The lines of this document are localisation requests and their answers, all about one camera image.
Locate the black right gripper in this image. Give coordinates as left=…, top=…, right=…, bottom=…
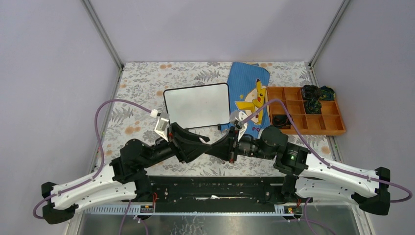
left=207, top=125, right=276, bottom=164

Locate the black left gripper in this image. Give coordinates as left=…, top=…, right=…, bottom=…
left=142, top=123, right=212, bottom=169

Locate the white whiteboard marker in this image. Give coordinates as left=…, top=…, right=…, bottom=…
left=199, top=138, right=210, bottom=144

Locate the white whiteboard black frame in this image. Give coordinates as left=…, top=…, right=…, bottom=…
left=163, top=83, right=231, bottom=129

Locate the black orange cloth roll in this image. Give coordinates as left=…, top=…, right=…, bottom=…
left=272, top=115, right=291, bottom=129

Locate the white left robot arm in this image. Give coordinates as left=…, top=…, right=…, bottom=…
left=42, top=123, right=211, bottom=224

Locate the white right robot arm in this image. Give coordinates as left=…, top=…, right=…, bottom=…
left=206, top=126, right=391, bottom=215

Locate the floral tablecloth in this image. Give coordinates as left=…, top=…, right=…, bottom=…
left=94, top=61, right=338, bottom=178

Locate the blue Pikachu cloth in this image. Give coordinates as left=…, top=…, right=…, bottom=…
left=227, top=61, right=271, bottom=135

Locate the dark patterned cloth roll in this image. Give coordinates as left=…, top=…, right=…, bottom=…
left=319, top=86, right=335, bottom=101
left=301, top=85, right=321, bottom=100
left=304, top=99, right=322, bottom=115

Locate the orange compartment tray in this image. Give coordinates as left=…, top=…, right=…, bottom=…
left=267, top=87, right=346, bottom=136

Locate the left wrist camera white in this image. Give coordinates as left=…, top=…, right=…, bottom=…
left=150, top=109, right=170, bottom=141

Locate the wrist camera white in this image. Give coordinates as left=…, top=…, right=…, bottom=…
left=150, top=109, right=170, bottom=141
left=230, top=110, right=248, bottom=141

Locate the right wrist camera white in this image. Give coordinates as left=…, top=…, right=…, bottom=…
left=230, top=110, right=248, bottom=141

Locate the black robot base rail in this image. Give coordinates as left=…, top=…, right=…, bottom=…
left=77, top=175, right=366, bottom=216

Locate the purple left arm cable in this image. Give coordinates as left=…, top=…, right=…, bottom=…
left=32, top=99, right=153, bottom=235

